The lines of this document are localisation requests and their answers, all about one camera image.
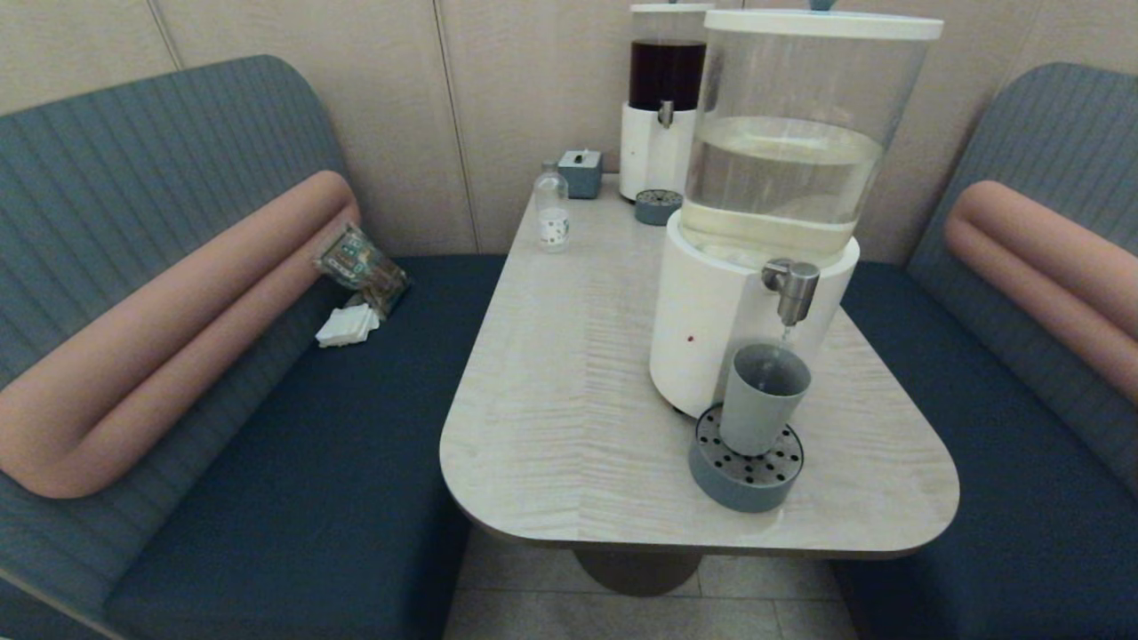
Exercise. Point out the grey-blue plastic cup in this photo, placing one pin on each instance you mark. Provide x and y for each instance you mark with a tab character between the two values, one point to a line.
756	418

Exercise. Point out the small clear plastic bottle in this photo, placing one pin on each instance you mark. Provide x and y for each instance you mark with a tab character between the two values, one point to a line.
552	222

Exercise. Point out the blue perforated drip tray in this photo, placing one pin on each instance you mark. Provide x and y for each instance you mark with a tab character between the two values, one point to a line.
656	212
747	491

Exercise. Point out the clear water dispenser white base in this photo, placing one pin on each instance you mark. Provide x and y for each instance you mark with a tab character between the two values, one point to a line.
711	338

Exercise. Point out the grey-blue tissue box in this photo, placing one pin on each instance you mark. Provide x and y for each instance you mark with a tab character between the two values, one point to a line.
580	176

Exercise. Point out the dark drink dispenser white base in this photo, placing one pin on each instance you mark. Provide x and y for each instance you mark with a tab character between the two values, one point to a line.
653	156

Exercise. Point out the white paper napkins stack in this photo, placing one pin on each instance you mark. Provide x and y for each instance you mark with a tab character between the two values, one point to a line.
347	327

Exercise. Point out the blue upholstered booth sofa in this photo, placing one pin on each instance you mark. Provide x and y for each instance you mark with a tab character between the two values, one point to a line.
311	489
996	498

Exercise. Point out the pink cylindrical backrest bolster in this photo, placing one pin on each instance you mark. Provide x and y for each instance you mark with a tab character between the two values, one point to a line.
1049	267
160	338

